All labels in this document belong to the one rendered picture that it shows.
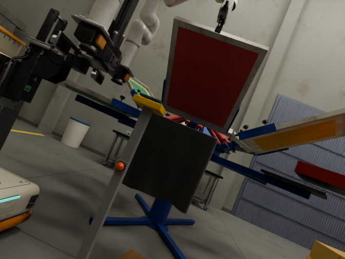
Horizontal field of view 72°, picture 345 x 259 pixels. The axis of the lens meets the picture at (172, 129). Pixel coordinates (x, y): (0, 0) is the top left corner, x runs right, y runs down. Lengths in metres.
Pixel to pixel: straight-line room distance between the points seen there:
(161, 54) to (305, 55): 3.54
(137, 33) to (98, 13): 0.47
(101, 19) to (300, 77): 5.91
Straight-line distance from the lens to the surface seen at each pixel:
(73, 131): 5.66
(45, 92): 6.90
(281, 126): 2.04
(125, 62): 1.49
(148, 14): 1.61
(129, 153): 1.03
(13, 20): 7.22
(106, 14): 1.13
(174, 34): 1.61
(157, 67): 6.17
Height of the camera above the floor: 0.79
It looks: 5 degrees up
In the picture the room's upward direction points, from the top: 23 degrees clockwise
